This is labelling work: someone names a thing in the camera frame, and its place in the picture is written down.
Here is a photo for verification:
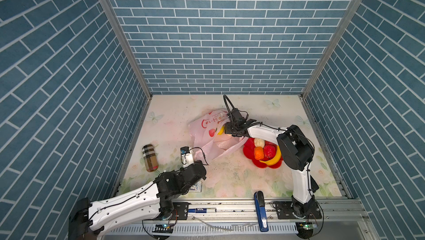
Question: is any yellow banana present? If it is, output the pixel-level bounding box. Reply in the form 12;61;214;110
260;147;281;166

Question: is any toothpaste box white blue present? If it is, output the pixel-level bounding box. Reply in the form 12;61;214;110
189;181;202;192

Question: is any pink plastic fruit bag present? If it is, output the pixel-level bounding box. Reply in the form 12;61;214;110
189;109;248;162

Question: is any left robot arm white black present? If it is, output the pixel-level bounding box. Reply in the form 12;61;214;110
68;161;207;240

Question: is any aluminium front rail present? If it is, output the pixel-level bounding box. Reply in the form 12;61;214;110
99;197;369;224

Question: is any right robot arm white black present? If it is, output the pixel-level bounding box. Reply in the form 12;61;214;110
224;108;319;219

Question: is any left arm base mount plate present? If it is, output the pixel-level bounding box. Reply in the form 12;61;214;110
171;202;189;221

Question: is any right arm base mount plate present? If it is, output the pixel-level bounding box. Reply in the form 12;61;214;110
272;200;323;220

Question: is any blue marker pen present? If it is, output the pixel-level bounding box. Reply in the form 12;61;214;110
188;208;216;213

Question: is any red flower-shaped plate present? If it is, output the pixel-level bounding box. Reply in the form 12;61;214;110
242;138;283;169

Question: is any green circuit board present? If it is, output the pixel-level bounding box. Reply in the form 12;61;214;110
152;224;174;234
296;222;317;232

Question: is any blue black stapler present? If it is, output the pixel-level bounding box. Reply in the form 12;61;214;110
253;191;269;232

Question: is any beige pear fruit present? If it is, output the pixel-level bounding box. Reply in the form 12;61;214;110
254;138;265;148

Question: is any orange fruit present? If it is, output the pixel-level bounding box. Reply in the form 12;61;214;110
254;147;265;161

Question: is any plaid brown cylinder case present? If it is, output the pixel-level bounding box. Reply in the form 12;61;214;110
142;144;159;172

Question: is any green circuit board left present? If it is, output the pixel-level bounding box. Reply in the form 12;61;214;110
152;224;174;234

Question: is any green circuit board right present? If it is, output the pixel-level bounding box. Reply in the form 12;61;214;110
296;222;317;232

